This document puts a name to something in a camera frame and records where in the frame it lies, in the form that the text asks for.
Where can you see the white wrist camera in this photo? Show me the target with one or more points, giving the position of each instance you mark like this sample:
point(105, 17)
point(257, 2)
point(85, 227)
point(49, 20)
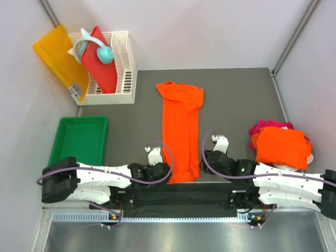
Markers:
point(221, 143)
point(154, 155)

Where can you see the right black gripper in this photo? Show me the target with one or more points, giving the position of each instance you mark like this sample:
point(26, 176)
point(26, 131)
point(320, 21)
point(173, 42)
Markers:
point(202, 169)

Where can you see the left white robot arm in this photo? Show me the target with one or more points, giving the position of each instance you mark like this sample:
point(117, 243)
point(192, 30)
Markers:
point(71, 180)

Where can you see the teal cat ear headphones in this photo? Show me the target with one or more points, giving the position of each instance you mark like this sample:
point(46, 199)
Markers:
point(104, 53)

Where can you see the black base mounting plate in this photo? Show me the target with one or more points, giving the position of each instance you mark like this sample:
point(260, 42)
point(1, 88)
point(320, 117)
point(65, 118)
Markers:
point(208, 199)

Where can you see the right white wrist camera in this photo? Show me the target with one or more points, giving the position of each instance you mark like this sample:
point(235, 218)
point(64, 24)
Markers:
point(221, 143)

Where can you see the orange t shirt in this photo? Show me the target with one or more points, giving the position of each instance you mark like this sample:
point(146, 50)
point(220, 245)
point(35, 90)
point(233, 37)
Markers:
point(280, 146)
point(181, 104)

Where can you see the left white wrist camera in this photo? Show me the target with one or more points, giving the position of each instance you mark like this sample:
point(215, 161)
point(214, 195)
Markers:
point(154, 155)

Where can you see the yellow folder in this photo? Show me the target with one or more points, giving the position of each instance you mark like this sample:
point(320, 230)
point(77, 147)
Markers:
point(53, 50)

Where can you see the folded orange t shirt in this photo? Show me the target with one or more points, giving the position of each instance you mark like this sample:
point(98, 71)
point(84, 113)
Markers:
point(280, 146)

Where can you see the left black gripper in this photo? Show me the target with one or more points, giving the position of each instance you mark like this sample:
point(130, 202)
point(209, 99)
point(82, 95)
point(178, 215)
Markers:
point(164, 181)

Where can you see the red folder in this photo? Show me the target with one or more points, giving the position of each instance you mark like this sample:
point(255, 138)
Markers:
point(105, 75)

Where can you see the green plastic tray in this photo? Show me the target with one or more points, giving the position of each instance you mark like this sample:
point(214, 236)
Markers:
point(81, 137)

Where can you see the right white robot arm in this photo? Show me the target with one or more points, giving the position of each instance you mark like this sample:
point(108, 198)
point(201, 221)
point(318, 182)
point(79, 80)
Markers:
point(276, 186)

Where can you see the white file organizer basket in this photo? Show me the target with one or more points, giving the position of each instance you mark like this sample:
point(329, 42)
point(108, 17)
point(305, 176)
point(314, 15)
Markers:
point(121, 43)

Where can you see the white slotted cable duct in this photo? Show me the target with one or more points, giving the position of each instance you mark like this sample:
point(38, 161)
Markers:
point(105, 217)

